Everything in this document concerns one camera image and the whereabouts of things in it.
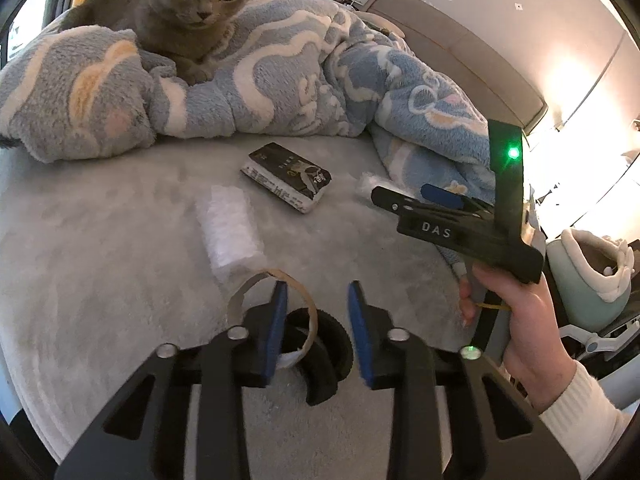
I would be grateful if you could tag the black and white tissue packet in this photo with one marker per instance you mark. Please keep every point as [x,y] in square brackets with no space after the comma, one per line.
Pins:
[285,172]

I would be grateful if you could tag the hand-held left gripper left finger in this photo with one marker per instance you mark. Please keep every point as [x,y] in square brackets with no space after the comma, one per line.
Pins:
[277,330]

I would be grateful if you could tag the white metal frame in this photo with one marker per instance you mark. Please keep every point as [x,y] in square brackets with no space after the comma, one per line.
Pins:
[600,342]

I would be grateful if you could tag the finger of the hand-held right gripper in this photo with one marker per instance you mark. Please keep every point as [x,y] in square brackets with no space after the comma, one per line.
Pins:
[442,194]
[390,197]

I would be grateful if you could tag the person's right hand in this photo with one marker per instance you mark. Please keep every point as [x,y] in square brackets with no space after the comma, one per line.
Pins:
[530,340]

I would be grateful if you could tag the clear bubble wrap piece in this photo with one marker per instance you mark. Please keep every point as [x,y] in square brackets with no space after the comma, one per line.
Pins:
[367,182]

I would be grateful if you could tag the sliding glass door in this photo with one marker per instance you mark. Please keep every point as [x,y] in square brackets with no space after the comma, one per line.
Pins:
[25,25]

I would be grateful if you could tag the white plastic wrapper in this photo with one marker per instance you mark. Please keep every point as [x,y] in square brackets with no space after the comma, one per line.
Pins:
[227,230]

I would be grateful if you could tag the grey padded headboard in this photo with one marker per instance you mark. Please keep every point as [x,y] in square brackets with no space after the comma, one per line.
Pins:
[450,45]

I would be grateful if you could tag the blue patterned fleece blanket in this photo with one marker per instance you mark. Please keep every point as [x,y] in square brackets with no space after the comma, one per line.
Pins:
[280,75]

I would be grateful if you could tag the person's right forearm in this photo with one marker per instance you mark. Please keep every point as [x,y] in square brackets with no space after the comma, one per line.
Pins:
[585,420]

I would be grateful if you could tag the grey cat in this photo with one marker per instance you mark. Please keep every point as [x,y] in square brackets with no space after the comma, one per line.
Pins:
[165,15]

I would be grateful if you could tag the green plush slipper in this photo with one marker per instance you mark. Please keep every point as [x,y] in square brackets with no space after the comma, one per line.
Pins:
[580,270]

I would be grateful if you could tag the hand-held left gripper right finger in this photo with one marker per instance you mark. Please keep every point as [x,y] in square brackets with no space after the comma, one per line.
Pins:
[360,340]

